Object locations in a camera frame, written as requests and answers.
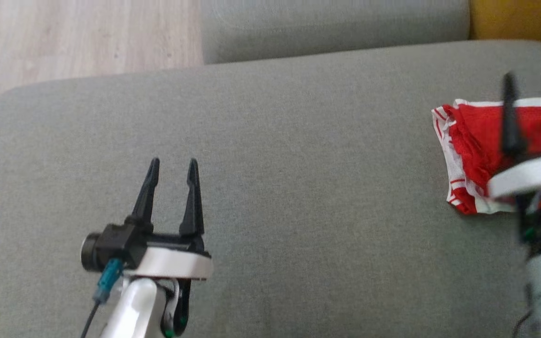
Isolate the black cable with blue connector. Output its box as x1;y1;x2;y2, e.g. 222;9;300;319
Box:
80;258;124;338

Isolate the grey fabric sofa ottoman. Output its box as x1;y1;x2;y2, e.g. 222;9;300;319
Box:
0;40;541;338

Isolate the grey fabric sofa section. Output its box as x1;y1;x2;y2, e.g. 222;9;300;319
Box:
200;0;471;65

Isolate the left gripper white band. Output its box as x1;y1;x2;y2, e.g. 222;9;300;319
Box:
124;158;214;281

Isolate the yellow sofa backrest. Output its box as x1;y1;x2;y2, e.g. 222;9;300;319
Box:
469;0;541;51

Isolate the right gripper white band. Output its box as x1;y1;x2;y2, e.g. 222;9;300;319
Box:
488;70;541;199

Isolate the red and white jersey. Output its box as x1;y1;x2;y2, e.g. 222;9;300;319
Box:
432;98;541;215

